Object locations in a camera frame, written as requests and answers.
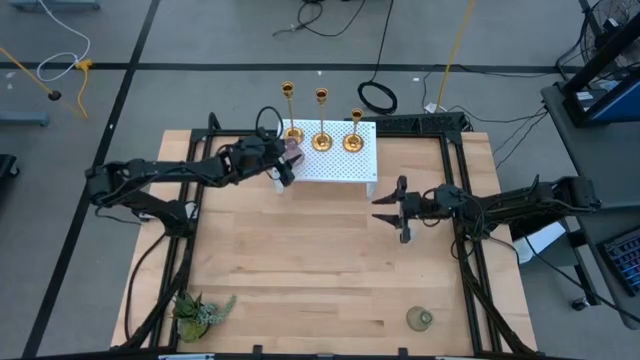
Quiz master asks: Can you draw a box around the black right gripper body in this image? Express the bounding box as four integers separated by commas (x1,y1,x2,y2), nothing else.
397,175,441,245

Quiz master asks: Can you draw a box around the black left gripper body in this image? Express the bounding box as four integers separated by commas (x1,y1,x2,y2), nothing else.
227,134,296,189

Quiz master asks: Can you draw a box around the pink glass candle holder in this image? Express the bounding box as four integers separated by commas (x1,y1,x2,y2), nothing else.
283,138,304,160

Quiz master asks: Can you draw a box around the medium gold candlestick holder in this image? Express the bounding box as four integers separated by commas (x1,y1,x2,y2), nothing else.
280,81,305,145

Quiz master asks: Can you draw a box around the tall gold candlestick holder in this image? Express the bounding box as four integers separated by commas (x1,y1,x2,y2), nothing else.
311,87,334,153

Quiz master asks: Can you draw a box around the short gold candlestick holder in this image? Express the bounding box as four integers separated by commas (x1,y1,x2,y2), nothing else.
342,107,366,153

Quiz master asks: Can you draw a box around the green glass candle holder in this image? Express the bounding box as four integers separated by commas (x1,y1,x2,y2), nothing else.
405,305,435,333

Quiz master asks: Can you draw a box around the white perforated shelf riser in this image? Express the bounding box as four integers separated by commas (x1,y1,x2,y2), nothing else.
271,118,379,198

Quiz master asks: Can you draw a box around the black perforated plate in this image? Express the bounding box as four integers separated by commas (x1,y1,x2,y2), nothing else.
343,111,474,136

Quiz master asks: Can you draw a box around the white paper sheet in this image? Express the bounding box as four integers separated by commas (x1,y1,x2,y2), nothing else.
512,221,567,265

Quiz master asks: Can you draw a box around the potted green succulent plant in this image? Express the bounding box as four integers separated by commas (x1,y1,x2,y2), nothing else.
171,291,238,344

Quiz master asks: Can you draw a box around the dark grey keyboard desk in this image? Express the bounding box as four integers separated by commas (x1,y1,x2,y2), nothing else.
569,207,640,331

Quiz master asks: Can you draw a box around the grey side table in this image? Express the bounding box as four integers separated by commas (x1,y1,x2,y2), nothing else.
541,82,640,211

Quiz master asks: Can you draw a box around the yellow pole black knob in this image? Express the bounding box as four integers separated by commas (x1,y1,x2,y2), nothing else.
0,45,89,119

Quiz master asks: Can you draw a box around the keyboard with coloured keys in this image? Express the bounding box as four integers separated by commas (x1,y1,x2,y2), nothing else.
596,227,640,297

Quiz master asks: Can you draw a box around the black blue equipment case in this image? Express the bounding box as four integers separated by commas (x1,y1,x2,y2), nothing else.
557,67,640,129

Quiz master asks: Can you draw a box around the grey desk foot bar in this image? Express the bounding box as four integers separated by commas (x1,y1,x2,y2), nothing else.
0,112,51,127
8,0,101,12

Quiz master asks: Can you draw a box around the black chair base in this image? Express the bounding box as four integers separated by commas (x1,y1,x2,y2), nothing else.
0,153,21,180

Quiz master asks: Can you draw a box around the black floor fan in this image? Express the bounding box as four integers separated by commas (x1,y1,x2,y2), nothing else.
579,0,640,71

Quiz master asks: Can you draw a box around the black aluminium table frame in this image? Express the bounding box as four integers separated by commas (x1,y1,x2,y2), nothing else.
117,112,544,360

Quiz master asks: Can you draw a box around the black coiled cable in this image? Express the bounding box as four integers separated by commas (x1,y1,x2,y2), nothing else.
356,0,399,116

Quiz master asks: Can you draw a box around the black looped floor cable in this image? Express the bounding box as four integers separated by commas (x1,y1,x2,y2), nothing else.
272,0,367,39

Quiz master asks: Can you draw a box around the long yellow cable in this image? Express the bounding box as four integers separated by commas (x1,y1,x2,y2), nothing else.
435,0,476,112

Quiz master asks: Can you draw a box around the black arm base cable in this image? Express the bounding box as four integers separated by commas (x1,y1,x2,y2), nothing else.
123,232,169,344

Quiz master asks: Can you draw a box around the yellow plug cable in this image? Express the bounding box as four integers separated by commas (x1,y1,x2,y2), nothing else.
73,58,95,120

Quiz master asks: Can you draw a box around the white floor cable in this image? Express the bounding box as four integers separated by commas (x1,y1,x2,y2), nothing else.
35,0,92,84

